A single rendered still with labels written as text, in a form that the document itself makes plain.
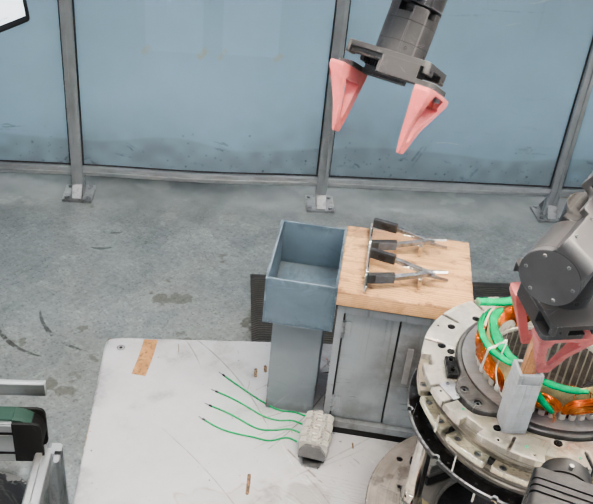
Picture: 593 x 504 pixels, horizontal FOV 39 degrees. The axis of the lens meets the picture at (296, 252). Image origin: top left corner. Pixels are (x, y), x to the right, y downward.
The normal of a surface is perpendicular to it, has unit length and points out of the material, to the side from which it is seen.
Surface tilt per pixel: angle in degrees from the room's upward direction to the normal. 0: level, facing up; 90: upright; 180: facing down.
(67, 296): 0
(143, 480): 0
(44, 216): 0
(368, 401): 90
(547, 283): 94
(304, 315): 90
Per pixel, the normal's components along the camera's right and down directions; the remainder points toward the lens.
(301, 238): -0.13, 0.55
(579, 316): 0.11, -0.76
